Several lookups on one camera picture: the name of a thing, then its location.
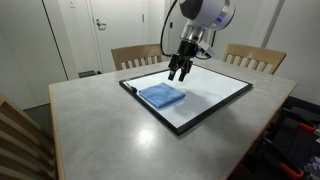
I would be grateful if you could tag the near wooden chair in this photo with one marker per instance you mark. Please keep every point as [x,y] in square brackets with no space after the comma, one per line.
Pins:
[27,151]

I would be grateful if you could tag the white wall light switch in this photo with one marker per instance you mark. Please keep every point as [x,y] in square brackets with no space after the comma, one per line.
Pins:
[72,4]

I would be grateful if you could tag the silver door handle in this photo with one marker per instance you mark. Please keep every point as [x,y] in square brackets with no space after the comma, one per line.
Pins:
[101,26]

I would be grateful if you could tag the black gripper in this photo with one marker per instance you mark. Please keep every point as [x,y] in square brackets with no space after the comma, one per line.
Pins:
[182,59]

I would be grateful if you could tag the wooden chair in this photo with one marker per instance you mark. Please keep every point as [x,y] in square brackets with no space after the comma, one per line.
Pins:
[27,151]
[138,55]
[259,58]

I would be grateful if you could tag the right wooden chair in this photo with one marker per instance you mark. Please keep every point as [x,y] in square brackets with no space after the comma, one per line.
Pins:
[138,55]

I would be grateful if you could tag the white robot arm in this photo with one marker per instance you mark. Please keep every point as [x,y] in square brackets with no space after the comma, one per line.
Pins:
[201,15]

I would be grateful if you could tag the left wooden chair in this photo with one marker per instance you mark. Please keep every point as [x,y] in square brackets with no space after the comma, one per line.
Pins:
[259,58]

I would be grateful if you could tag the blue microfiber towel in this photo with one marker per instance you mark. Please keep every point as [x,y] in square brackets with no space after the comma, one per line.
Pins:
[161,95]

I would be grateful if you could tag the black orange bar clamp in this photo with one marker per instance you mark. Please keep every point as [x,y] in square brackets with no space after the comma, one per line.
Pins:
[300,159]

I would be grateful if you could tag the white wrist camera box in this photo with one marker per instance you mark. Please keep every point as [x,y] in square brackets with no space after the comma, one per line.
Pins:
[207,49]

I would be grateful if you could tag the black framed whiteboard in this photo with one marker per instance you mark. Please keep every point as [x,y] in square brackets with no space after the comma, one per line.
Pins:
[206,92]

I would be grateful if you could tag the black whiteboard marker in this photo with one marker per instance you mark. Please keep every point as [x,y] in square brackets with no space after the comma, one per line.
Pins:
[133,89]

